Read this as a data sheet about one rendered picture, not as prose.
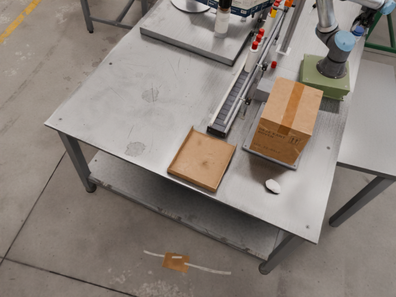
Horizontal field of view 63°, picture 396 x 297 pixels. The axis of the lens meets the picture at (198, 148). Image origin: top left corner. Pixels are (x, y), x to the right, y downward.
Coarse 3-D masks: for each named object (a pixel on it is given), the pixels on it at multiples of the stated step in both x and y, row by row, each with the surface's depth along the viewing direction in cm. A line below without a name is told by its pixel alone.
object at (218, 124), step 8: (280, 16) 232; (272, 32) 221; (264, 40) 216; (240, 72) 198; (240, 80) 194; (248, 80) 194; (232, 88) 190; (240, 88) 190; (232, 96) 186; (240, 96) 187; (224, 104) 182; (232, 104) 183; (224, 112) 179; (232, 112) 180; (216, 120) 176; (224, 120) 176; (216, 128) 173; (224, 128) 173
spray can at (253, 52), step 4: (252, 44) 183; (256, 44) 181; (252, 48) 184; (256, 48) 184; (252, 52) 185; (256, 52) 185; (248, 56) 189; (252, 56) 187; (248, 60) 191; (252, 60) 190; (248, 64) 193; (252, 64) 192; (244, 68) 199; (248, 68) 195; (248, 72) 198
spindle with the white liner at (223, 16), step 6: (222, 0) 193; (228, 0) 192; (222, 6) 196; (228, 6) 196; (222, 12) 199; (228, 12) 200; (216, 18) 205; (222, 18) 202; (228, 18) 204; (216, 24) 208; (222, 24) 205; (216, 30) 211; (222, 30) 209; (216, 36) 214; (222, 36) 213
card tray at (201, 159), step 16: (192, 128) 176; (192, 144) 171; (208, 144) 172; (224, 144) 173; (176, 160) 165; (192, 160) 166; (208, 160) 167; (224, 160) 168; (192, 176) 161; (208, 176) 162
